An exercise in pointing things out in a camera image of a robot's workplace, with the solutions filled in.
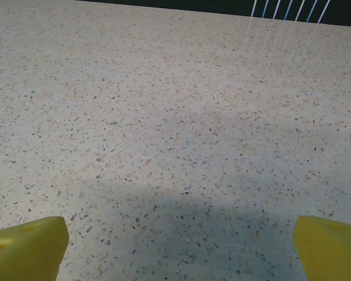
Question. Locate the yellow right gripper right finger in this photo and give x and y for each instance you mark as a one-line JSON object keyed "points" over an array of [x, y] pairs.
{"points": [[330, 251]]}

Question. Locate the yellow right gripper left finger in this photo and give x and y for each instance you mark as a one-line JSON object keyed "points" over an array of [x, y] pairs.
{"points": [[26, 251]]}

